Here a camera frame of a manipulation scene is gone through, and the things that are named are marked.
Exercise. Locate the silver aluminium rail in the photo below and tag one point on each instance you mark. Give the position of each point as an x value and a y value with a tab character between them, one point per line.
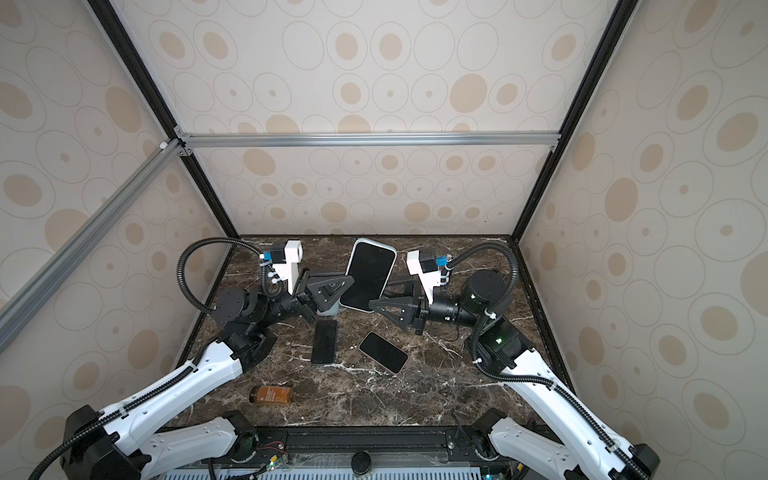
386	139
18	312

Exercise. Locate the black round knob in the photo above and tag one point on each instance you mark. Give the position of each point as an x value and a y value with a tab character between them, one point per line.
361	463

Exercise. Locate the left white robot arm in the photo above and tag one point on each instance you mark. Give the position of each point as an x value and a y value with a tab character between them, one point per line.
125	440

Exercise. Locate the black corner frame post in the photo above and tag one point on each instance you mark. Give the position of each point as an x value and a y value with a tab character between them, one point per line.
608	42
107	16

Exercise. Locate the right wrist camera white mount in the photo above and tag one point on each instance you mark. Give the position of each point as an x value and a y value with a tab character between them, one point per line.
430	268

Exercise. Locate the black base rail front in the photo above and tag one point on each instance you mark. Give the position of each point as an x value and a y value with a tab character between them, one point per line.
296	446

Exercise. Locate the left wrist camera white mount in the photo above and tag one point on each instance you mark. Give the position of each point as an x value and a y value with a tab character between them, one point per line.
281	262

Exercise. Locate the silver aluminium rail back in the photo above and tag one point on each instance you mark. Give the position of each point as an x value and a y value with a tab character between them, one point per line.
386	139

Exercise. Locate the black corner frame post right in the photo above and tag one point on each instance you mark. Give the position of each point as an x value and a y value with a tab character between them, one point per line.
608	42

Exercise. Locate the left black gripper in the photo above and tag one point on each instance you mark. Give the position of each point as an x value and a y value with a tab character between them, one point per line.
321	297

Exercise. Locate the silver aluminium rail left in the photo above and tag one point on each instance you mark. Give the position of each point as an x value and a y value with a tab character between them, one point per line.
18	312

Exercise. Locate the light blue phone case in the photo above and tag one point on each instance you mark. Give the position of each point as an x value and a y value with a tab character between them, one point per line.
331	312

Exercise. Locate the black corner frame post left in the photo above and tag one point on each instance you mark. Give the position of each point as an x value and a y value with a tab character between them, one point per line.
107	16

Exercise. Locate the small orange brown bottle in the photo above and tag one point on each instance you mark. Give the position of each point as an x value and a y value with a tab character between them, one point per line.
271	395

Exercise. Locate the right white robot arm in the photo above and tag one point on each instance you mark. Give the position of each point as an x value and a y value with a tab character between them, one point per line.
573	443

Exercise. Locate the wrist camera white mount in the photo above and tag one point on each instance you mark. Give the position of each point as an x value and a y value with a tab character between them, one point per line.
430	268
281	262

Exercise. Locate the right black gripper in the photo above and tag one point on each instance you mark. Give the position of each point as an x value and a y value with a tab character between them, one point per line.
413	306

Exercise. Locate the black smartphone from case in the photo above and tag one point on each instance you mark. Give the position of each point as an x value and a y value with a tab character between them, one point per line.
324	342

